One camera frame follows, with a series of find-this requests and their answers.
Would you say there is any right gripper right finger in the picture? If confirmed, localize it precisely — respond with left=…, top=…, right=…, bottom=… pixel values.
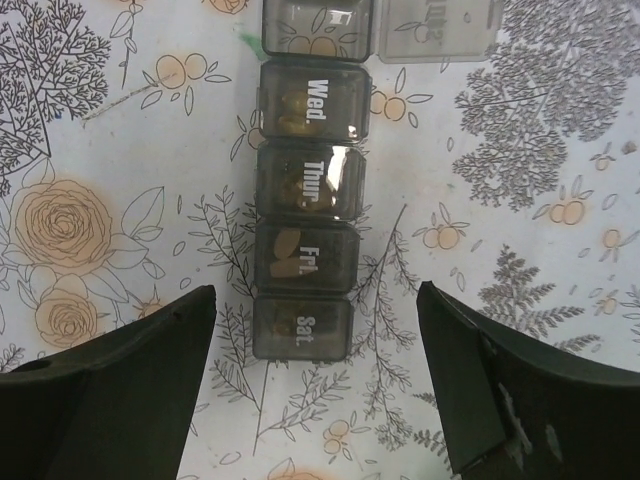
left=417, top=282, right=639, bottom=479

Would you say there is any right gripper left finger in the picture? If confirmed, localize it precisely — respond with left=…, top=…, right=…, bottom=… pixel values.
left=1, top=285, right=216, bottom=479

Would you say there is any grey weekly pill organizer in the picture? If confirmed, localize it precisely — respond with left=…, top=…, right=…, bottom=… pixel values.
left=252, top=1, right=504, bottom=362

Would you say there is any floral table mat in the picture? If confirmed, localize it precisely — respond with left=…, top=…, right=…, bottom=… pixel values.
left=1, top=1, right=639, bottom=479

